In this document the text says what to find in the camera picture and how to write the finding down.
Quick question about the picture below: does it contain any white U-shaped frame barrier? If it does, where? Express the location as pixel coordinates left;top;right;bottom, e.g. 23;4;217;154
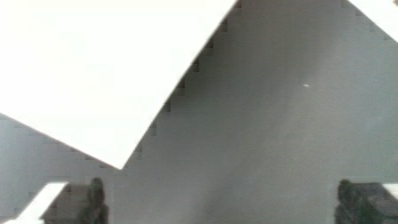
348;0;398;42

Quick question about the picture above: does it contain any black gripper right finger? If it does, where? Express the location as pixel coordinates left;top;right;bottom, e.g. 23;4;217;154
334;179;398;224

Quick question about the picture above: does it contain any white drawer cabinet box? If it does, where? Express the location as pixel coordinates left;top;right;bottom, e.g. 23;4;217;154
0;0;236;168

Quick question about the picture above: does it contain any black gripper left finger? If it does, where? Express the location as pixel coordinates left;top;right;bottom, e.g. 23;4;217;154
14;177;110;224

